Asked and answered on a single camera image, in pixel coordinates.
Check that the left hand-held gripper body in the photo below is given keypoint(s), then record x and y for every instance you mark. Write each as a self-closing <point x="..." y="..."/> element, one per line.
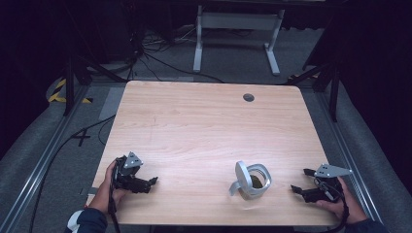
<point x="129" y="168"/>

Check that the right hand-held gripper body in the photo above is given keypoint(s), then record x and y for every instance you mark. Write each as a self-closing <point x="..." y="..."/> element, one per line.
<point x="325" y="187"/>

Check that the white kettle with lid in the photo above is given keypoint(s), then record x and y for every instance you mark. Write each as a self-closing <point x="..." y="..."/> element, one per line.
<point x="251" y="181"/>

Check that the person's right hand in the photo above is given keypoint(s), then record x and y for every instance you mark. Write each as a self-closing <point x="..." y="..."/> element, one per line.
<point x="348" y="205"/>

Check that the person's left hand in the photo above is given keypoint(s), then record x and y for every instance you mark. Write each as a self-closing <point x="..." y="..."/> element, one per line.
<point x="108" y="191"/>

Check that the dark green contents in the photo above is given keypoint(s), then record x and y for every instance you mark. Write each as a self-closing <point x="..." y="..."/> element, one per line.
<point x="257" y="182"/>

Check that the black metal stand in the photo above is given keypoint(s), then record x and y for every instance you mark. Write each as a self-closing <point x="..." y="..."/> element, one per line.
<point x="333" y="90"/>
<point x="69" y="84"/>

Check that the grey round table grommet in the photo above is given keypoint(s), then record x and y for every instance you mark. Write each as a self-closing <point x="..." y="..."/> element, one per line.
<point x="248" y="97"/>

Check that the yellow black hazard tape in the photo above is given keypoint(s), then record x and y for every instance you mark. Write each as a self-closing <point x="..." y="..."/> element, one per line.
<point x="60" y="93"/>

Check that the aluminium floor rail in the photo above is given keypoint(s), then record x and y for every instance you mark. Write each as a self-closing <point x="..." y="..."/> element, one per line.
<point x="346" y="152"/>
<point x="42" y="165"/>

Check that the white metal desk frame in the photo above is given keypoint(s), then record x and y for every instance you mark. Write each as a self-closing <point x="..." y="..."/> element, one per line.
<point x="238" y="21"/>

